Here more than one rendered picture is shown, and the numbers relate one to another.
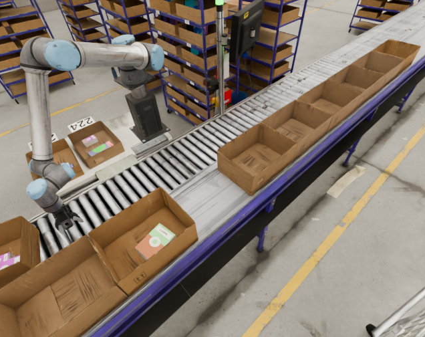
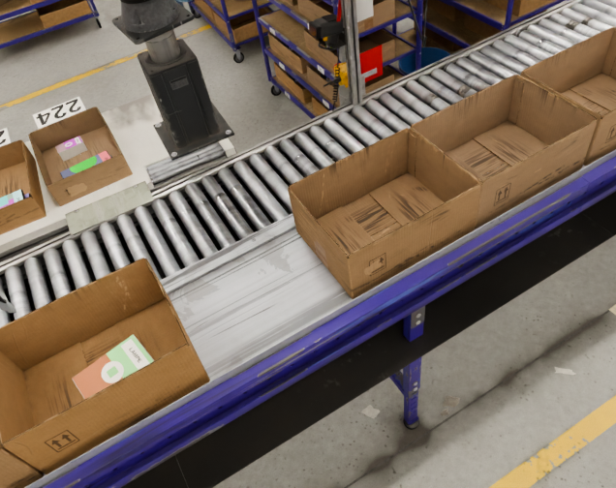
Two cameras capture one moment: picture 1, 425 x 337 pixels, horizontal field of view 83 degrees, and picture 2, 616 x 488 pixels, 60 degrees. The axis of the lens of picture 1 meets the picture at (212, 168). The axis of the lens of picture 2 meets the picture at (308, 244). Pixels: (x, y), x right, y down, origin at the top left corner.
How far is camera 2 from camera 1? 37 cm
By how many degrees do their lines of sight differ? 12
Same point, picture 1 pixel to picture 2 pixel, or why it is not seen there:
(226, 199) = (295, 300)
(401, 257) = not seen: outside the picture
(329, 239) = (590, 423)
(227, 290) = not seen: outside the picture
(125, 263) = (56, 408)
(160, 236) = (125, 362)
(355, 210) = not seen: outside the picture
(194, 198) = (229, 290)
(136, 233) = (94, 349)
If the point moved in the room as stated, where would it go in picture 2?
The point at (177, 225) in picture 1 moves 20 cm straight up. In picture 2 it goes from (175, 343) to (146, 295)
